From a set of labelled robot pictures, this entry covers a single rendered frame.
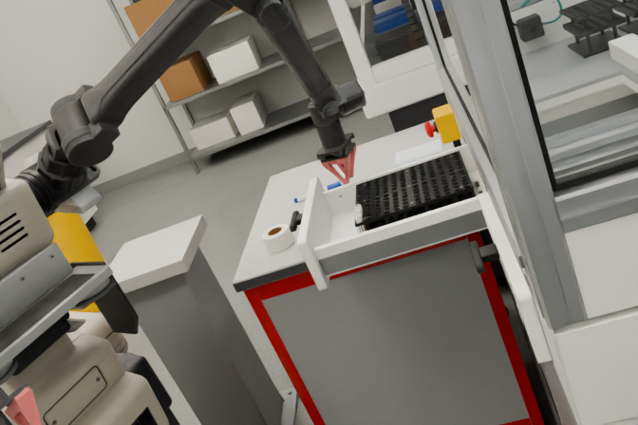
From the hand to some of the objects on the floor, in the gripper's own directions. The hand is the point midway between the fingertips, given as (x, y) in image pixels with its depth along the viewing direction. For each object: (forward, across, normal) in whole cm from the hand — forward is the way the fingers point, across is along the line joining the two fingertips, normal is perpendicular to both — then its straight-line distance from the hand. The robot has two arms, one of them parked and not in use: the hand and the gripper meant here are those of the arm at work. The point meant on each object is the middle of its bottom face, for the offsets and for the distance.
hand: (347, 177), depth 144 cm
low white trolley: (+86, -17, -5) cm, 87 cm away
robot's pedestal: (+88, -3, -67) cm, 110 cm away
